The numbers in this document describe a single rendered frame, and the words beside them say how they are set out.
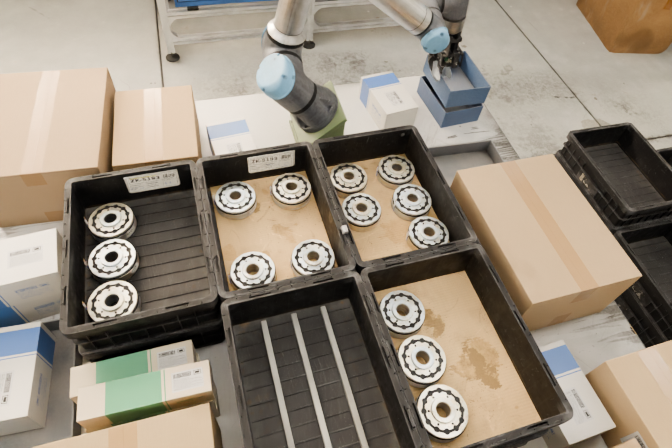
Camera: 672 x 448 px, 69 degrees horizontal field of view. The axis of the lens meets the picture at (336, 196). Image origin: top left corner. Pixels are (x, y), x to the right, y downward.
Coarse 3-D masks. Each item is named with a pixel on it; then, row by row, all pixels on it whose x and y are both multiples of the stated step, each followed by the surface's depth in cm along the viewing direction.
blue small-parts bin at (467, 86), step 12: (468, 60) 173; (456, 72) 176; (468, 72) 174; (480, 72) 167; (432, 84) 170; (444, 84) 162; (456, 84) 172; (468, 84) 173; (480, 84) 168; (444, 96) 163; (456, 96) 161; (468, 96) 163; (480, 96) 165
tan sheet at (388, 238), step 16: (368, 160) 141; (368, 176) 137; (368, 192) 134; (384, 192) 134; (384, 208) 131; (432, 208) 132; (384, 224) 127; (400, 224) 128; (368, 240) 124; (384, 240) 124; (400, 240) 125; (368, 256) 121; (384, 256) 121
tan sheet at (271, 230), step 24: (264, 192) 131; (312, 192) 132; (216, 216) 125; (264, 216) 126; (288, 216) 127; (312, 216) 127; (240, 240) 121; (264, 240) 122; (288, 240) 122; (288, 264) 118; (336, 264) 119
